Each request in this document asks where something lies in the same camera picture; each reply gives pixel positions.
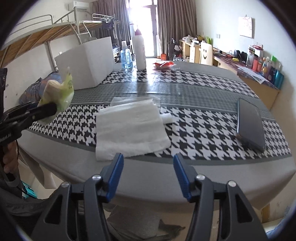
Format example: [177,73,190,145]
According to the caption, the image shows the dark hanging clothes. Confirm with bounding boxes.
[101,18,115,31]

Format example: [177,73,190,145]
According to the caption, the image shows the teal cardboard box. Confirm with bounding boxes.
[21,181,38,199]

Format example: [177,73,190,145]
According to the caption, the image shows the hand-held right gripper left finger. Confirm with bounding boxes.
[32,153,124,241]

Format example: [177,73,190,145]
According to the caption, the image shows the small metal bunk bed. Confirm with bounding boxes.
[78,13,121,63]

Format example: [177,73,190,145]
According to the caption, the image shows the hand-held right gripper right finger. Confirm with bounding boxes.
[173,153,270,241]

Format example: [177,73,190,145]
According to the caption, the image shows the blue patterned quilt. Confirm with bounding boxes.
[18,71,63,105]

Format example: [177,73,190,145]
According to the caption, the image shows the black bag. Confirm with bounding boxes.
[167,38,180,61]

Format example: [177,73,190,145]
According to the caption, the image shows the black headphones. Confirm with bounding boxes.
[233,49,248,61]

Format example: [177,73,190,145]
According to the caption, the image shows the pink cartoon wall picture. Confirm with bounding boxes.
[238,16,254,38]

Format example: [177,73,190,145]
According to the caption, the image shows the metal bunk ladder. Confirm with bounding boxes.
[71,22,92,46]

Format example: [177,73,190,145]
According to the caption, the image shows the white foam box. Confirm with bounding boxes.
[54,36,114,91]

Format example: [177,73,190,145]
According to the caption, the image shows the wooden desk dark top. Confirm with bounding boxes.
[212,49,281,112]

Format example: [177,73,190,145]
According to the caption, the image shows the wooden smiley face chair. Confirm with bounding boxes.
[199,41,213,66]

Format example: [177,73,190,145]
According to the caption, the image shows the white paper towel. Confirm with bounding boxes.
[95,98,171,162]

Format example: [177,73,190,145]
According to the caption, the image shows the red snack packet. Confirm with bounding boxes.
[154,60,174,70]

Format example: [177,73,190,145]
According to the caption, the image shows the glass balcony door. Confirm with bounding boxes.
[128,0,160,59]

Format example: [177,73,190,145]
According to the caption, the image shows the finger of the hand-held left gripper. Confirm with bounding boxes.
[21,103,58,130]
[9,101,39,112]

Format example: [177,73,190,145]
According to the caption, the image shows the person's left hand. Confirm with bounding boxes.
[3,138,19,177]

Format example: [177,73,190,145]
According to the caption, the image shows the cluster of toiletry bottles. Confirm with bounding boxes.
[246,44,285,90]

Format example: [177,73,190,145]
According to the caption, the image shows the white pump bottle red top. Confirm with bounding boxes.
[134,29,147,71]

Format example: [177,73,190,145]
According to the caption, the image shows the dark smartphone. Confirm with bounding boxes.
[236,97,266,153]

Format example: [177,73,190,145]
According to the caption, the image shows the green tissue packet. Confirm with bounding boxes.
[38,66,75,125]

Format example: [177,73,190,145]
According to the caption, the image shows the blue spray bottle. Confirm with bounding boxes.
[120,41,133,69]

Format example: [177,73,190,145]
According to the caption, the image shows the narrow brown curtain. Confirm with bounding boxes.
[92,0,130,50]

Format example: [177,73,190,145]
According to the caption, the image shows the dark grey cloth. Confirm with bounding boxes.
[107,210,186,241]

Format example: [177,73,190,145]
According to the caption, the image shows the wide brown curtain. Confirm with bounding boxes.
[157,0,197,55]

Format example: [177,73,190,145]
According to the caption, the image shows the large metal bunk bed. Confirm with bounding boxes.
[0,14,81,78]

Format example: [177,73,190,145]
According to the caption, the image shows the white air conditioner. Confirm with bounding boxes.
[73,0,90,11]

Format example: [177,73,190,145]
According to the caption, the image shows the printed papers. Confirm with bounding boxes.
[236,65,268,84]

